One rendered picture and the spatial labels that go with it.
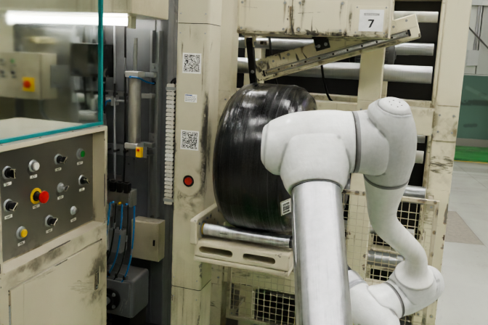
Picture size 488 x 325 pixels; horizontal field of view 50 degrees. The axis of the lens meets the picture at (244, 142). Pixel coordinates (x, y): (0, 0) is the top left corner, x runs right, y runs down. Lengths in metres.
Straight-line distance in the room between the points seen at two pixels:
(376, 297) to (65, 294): 1.04
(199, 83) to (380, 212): 0.98
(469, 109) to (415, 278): 9.79
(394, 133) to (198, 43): 1.06
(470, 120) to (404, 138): 10.16
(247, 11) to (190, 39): 0.32
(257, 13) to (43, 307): 1.33
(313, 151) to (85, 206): 1.17
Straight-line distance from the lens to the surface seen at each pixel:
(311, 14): 2.10
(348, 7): 2.08
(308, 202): 1.01
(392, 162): 1.10
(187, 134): 1.98
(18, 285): 1.74
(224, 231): 1.93
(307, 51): 2.23
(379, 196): 1.18
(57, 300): 1.90
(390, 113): 1.06
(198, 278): 2.12
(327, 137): 1.04
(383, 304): 1.48
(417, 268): 1.48
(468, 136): 11.27
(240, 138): 1.72
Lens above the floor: 1.54
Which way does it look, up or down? 9 degrees down
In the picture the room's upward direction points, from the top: 3 degrees clockwise
